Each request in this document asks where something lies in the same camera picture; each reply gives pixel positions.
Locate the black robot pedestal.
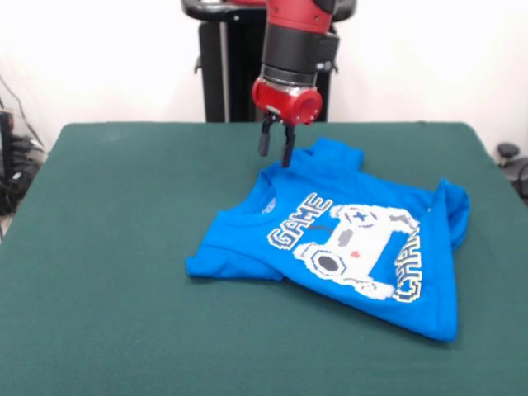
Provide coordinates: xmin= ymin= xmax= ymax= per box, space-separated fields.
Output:
xmin=181 ymin=0 xmax=356 ymax=124

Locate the thin grey cable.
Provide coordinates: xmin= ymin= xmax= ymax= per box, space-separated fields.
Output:
xmin=0 ymin=75 xmax=45 ymax=149

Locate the dark green table cloth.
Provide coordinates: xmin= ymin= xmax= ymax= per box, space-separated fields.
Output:
xmin=0 ymin=121 xmax=528 ymax=396

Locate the black electronics box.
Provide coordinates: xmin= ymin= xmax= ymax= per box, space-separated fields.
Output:
xmin=0 ymin=109 xmax=17 ymax=181

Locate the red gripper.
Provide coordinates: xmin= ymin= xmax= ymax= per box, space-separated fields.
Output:
xmin=252 ymin=77 xmax=323 ymax=169

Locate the black cable tangle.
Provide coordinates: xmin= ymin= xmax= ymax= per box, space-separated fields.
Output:
xmin=0 ymin=135 xmax=48 ymax=215

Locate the blue t-shirt with white print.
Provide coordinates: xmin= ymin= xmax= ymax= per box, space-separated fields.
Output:
xmin=184 ymin=136 xmax=472 ymax=344

